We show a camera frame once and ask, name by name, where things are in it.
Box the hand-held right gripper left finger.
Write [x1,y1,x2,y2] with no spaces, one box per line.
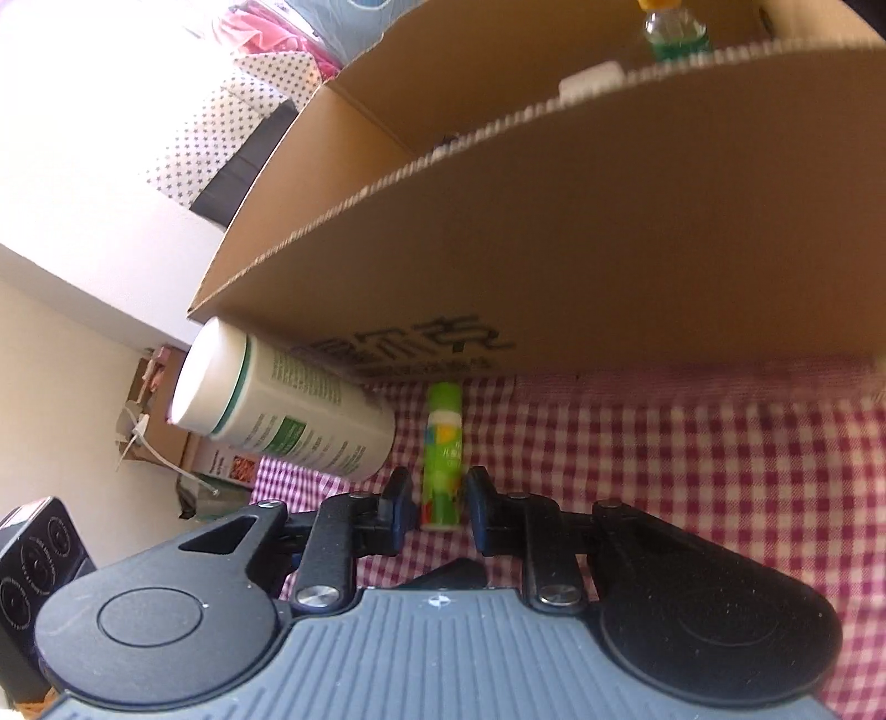
[176,467,416,614]

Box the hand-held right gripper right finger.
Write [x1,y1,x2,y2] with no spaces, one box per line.
[465,467,627,614]

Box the green printed tube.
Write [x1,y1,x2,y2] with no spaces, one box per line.
[419,380,463,533]

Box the cardboard box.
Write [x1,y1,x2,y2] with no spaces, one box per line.
[187,0,886,389]

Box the white charger plug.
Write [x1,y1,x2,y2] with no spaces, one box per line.
[557,61,624,105]

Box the green glass dropper bottle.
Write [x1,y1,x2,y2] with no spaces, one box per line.
[637,0,714,65]

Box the white pill bottle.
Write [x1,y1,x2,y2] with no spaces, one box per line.
[169,317,397,482]

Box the printed cardboard carton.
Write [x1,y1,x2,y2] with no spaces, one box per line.
[183,436,262,487]

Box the pink checkered tablecloth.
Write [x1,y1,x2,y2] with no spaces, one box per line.
[253,353,886,720]

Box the brown cardboard carton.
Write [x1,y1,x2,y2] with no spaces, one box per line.
[117,344,209,472]

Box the star dotted white cloth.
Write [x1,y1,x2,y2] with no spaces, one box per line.
[145,52,326,209]

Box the pink hanging garment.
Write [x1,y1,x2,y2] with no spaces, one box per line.
[218,0,343,77]

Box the blue printed bedsheet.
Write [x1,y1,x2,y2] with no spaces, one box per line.
[291,0,430,63]

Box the white plastic strap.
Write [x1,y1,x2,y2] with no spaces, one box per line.
[114,412,223,496]

